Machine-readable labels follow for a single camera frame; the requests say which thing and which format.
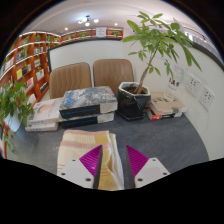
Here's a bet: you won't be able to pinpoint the money tree in black pot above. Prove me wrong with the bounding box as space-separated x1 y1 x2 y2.
115 10 203 121

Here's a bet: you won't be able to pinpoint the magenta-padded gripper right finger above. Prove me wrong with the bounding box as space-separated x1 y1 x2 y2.
125 144 171 189

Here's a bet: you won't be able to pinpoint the clear acrylic sign stand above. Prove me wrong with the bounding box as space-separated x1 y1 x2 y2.
166 64 185 102

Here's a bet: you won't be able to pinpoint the ceiling lamp cluster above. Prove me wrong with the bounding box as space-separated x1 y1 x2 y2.
77 14 100 28

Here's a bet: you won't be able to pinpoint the red black book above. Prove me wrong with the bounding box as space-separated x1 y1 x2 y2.
145 107 184 121

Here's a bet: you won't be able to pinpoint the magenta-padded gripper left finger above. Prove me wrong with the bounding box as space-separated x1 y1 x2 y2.
56 144 104 190

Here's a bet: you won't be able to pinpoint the pothos plant in white pot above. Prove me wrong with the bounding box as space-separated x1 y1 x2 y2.
0 79 36 153

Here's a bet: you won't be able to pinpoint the dark blue book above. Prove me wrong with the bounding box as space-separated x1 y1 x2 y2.
59 111 116 130

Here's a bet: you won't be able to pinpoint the thick dark photo book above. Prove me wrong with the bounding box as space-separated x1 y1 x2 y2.
58 85 119 119

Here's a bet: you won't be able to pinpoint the beige book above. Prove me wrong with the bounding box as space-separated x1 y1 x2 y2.
148 91 188 116

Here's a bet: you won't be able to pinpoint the recessed ceiling lights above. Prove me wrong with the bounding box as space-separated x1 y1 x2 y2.
63 21 119 32

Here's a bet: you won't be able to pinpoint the orange bookshelf unit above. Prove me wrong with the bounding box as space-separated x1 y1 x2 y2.
0 27 125 159

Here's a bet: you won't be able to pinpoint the brown leather chair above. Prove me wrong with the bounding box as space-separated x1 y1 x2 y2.
92 58 135 98
48 61 93 100

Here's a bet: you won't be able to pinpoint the cream yellow striped towel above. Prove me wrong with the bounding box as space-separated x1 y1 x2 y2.
56 129 125 192

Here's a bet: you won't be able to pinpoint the white wall socket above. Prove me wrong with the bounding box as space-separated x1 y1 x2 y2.
198 85 216 112
185 73 203 98

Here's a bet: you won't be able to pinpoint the thin white book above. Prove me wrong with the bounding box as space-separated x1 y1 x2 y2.
24 121 60 132

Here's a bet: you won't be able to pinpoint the large white book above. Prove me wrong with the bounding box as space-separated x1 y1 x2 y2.
28 97 64 127

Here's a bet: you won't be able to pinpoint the white poster on shelf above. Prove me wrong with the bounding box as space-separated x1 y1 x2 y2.
95 27 108 38

